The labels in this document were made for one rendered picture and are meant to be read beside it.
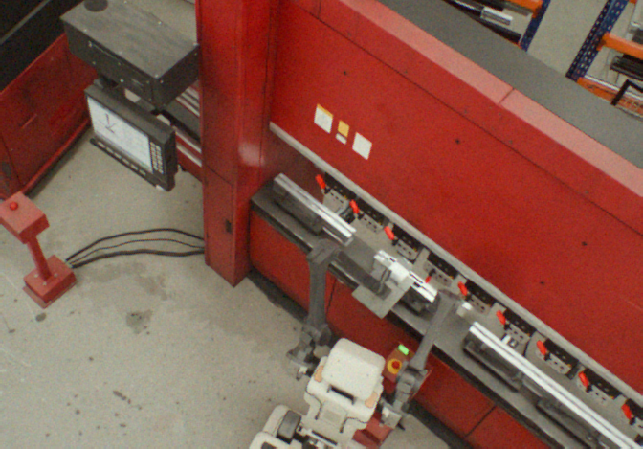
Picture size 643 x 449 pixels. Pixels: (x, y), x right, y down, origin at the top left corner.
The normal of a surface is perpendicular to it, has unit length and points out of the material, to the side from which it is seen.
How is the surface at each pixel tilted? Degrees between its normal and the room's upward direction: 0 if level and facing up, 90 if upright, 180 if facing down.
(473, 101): 90
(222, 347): 0
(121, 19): 0
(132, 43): 0
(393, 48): 90
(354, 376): 48
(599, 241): 90
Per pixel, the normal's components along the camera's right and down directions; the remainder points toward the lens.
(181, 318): 0.11, -0.55
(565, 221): -0.64, 0.60
